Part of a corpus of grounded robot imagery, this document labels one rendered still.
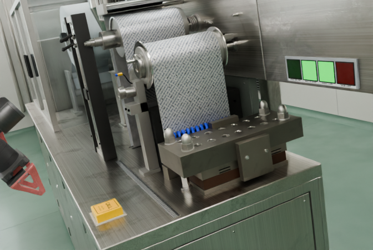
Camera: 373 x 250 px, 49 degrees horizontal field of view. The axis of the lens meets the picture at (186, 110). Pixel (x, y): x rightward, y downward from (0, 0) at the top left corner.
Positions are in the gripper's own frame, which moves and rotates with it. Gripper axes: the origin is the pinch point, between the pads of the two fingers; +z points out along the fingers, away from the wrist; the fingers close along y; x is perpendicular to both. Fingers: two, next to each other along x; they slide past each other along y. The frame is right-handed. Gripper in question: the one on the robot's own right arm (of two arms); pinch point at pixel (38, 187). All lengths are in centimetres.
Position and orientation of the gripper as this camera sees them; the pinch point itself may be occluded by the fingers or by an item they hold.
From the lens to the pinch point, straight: 103.3
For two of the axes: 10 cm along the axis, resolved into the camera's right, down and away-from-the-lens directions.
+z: 5.6, 7.0, 4.4
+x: -6.4, 7.0, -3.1
